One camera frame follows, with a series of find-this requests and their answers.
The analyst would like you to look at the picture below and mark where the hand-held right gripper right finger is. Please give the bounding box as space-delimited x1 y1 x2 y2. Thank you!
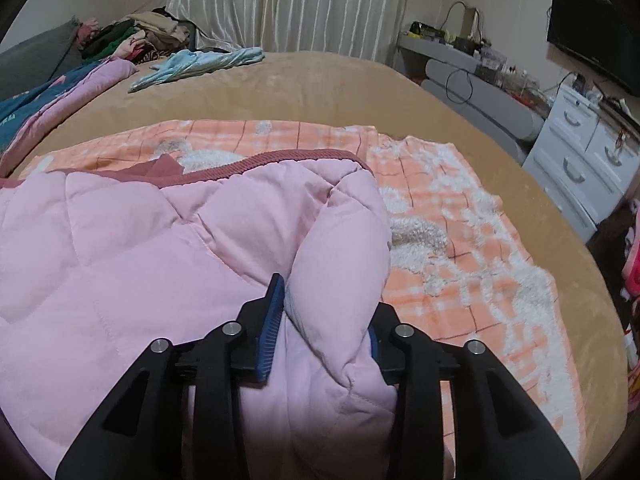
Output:
367 302 581 480

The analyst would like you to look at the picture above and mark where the orange checked blanket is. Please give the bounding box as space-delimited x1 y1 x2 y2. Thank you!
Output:
10 119 586 471

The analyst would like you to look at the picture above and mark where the grey desk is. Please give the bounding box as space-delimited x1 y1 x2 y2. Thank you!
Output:
397 32 546 156

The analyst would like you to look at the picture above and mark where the white curtain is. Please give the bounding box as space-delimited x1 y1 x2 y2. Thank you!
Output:
165 0 416 61

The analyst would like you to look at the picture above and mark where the teal floral quilt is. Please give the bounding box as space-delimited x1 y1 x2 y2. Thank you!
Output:
0 57 138 171

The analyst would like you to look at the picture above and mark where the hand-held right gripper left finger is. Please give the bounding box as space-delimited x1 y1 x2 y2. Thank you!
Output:
55 272 286 480

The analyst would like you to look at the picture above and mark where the black cable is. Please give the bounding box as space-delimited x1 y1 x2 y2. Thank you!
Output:
444 67 474 106

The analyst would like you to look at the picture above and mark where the black television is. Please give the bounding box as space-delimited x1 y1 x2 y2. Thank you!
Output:
546 0 640 97

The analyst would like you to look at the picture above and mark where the pink quilted jacket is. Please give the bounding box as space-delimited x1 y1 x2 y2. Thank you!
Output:
0 150 406 480

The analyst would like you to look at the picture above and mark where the desk clutter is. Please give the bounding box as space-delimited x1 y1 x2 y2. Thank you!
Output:
407 0 551 106

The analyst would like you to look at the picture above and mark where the white dresser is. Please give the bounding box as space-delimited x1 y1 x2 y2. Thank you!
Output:
522 82 640 241

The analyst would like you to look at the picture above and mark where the grey headboard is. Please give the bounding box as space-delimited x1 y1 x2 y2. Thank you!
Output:
0 16 83 103

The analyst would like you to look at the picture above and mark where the pile of clothes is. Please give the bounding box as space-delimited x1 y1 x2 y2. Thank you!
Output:
75 7 201 66

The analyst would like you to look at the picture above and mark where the light blue garment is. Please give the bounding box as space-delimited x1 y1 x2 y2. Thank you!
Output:
127 47 265 93

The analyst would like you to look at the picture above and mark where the pink red cloth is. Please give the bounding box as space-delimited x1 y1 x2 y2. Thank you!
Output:
620 200 640 311

